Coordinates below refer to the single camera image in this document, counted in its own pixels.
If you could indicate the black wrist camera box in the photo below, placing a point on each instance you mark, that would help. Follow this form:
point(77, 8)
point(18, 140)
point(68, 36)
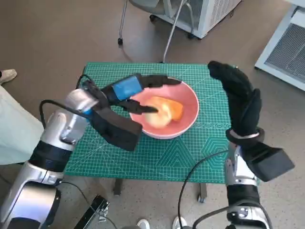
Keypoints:
point(116, 128)
point(269, 162)

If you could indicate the black and silver metal stand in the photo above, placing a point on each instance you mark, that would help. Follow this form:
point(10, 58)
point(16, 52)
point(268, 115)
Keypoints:
point(94, 211)

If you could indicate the person's beige shoe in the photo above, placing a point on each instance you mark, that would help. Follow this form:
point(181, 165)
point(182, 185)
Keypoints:
point(8, 75)

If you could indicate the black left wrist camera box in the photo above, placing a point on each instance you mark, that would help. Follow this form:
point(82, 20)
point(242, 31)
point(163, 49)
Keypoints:
point(116, 128)

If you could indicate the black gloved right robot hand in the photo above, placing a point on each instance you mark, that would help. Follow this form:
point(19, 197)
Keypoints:
point(243, 102)

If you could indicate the person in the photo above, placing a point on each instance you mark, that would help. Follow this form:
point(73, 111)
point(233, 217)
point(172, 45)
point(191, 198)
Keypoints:
point(16, 124)

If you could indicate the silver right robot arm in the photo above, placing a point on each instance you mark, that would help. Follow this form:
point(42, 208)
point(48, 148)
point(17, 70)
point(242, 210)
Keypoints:
point(241, 193)

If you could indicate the person's white shoe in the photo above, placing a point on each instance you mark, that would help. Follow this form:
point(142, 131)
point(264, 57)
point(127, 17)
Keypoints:
point(143, 224)
point(179, 222)

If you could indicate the pink bowl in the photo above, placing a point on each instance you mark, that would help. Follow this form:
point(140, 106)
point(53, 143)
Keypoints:
point(186, 107)

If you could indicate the white cabinet on casters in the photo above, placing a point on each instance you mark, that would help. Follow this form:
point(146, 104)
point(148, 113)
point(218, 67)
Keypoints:
point(214, 14)

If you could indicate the round toy bun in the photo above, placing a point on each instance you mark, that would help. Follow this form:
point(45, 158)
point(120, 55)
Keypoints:
point(158, 114)

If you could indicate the black table leg with caster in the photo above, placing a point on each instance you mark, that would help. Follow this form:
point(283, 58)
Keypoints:
point(202, 192)

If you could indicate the green cutting mat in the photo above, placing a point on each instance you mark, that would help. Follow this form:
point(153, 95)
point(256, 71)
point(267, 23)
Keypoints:
point(155, 159)

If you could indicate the long braided toy bread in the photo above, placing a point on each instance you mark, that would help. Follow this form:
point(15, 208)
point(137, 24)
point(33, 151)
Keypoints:
point(177, 111)

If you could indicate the white cabinet with grey mesh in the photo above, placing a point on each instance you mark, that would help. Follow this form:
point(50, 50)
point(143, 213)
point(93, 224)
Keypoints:
point(286, 52)

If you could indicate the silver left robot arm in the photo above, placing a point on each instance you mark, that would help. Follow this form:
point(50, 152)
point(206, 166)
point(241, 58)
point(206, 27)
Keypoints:
point(62, 124)

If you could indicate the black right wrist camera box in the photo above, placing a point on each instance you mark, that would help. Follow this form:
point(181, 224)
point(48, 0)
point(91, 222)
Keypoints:
point(269, 162)

